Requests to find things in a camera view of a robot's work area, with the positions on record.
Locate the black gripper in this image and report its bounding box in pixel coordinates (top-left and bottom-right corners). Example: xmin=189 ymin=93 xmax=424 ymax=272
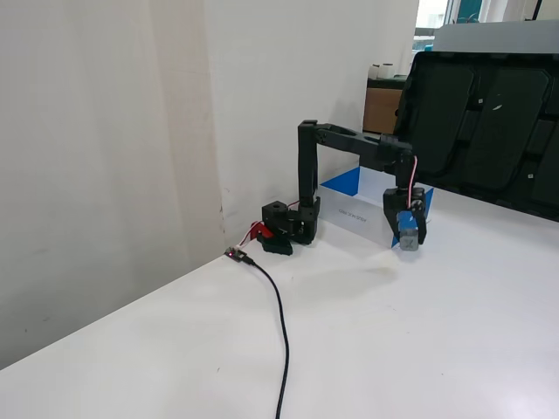
xmin=383 ymin=185 xmax=428 ymax=251

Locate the gray block with X mark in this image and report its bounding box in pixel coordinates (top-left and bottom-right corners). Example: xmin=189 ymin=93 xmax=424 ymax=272
xmin=395 ymin=223 xmax=420 ymax=254

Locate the blue and white cardboard box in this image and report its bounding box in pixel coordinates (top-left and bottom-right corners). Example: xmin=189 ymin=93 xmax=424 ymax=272
xmin=318 ymin=166 xmax=436 ymax=248

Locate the brown cardboard carton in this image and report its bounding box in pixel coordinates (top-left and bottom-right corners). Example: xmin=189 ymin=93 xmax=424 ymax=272
xmin=362 ymin=86 xmax=404 ymax=135

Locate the black plastic moulded tray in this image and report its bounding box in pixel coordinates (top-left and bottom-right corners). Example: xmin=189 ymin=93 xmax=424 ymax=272
xmin=391 ymin=51 xmax=559 ymax=222

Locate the red and black table clamp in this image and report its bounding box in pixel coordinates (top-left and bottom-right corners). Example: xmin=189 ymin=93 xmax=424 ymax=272
xmin=247 ymin=221 xmax=293 ymax=256

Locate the small controller board red LED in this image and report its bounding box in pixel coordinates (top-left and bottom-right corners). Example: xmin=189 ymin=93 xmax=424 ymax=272
xmin=224 ymin=246 xmax=255 ymax=266

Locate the gray flat panel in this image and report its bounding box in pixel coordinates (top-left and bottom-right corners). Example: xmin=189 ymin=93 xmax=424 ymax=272
xmin=433 ymin=19 xmax=559 ymax=56

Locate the white red gripper servo cable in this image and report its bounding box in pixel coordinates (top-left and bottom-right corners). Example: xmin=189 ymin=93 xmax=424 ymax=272
xmin=405 ymin=155 xmax=419 ymax=209

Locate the black USB cable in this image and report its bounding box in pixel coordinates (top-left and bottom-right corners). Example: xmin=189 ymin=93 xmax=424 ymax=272
xmin=241 ymin=254 xmax=292 ymax=419

